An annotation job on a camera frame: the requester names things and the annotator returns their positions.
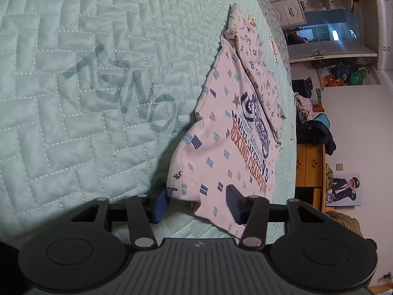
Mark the wall poster of uniformed figure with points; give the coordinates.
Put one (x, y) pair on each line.
(345, 190)

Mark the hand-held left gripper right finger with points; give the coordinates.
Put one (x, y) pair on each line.
(233, 202)

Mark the pile of light clothes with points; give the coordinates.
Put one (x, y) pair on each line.
(304, 107)

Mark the brown cloth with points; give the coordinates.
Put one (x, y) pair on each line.
(344, 221)

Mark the blue bag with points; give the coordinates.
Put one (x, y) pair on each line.
(341, 74)

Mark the green box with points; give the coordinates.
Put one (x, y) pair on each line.
(318, 96)

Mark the blue chair back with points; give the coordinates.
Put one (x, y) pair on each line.
(322, 119)

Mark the mint quilted bee blanket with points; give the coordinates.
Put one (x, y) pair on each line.
(92, 98)

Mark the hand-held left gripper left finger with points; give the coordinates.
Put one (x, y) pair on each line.
(159, 204)

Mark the white room door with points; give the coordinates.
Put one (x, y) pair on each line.
(337, 50)

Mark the wall switch plate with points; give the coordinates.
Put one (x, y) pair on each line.
(339, 167)

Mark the white printed t-shirt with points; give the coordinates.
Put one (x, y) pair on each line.
(221, 135)

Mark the wooden dresser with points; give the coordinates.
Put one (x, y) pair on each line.
(310, 166)

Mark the white letter-print pants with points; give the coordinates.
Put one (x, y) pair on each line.
(261, 76)

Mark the green bag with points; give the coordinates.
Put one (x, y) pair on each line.
(356, 78)

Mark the black jacket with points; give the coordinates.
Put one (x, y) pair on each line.
(319, 135)

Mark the white drawer cabinet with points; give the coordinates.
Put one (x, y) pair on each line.
(290, 10)

